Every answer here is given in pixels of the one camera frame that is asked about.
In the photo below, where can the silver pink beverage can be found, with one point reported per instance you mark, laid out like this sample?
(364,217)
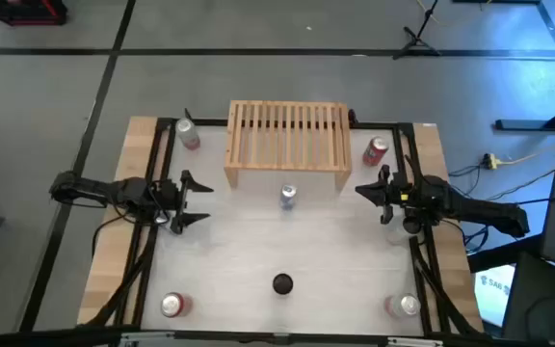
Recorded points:
(187,132)

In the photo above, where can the wooden slatted shelf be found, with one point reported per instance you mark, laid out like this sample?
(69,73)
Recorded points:
(287,144)

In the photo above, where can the red can white lettering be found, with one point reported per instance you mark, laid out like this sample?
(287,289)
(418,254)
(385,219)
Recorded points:
(375,153)

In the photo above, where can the black desk frame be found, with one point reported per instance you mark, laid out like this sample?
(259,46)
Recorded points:
(523,125)

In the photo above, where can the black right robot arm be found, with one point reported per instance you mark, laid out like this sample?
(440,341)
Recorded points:
(480,211)

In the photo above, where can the white printed sheet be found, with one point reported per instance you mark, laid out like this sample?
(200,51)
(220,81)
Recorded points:
(492,299)

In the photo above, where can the black tripod stand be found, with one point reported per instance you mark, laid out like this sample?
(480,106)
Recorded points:
(415,40)

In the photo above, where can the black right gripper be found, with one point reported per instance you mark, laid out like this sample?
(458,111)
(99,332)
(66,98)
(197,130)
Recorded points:
(400,200)

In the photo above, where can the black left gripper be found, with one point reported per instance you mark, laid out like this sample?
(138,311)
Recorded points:
(171,200)

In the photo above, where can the black round table camera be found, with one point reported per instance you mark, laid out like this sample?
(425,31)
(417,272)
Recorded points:
(282,284)

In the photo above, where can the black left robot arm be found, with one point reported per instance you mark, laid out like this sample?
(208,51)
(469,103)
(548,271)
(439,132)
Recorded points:
(94,190)

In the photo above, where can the silver red beverage can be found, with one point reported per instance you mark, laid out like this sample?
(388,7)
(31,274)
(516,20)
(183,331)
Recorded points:
(408,304)

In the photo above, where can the red black crate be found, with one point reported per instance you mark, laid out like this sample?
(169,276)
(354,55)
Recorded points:
(22,14)

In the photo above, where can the yellow power strip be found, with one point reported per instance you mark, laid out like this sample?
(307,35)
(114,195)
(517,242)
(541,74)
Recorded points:
(489,161)

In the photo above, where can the black aluminium table frame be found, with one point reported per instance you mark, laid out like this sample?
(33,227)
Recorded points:
(378,126)

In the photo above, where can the white Celsius can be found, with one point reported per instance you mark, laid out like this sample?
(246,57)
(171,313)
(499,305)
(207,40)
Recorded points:
(411,225)

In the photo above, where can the small blue silver can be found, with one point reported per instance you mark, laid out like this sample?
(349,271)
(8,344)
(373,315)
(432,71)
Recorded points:
(288,197)

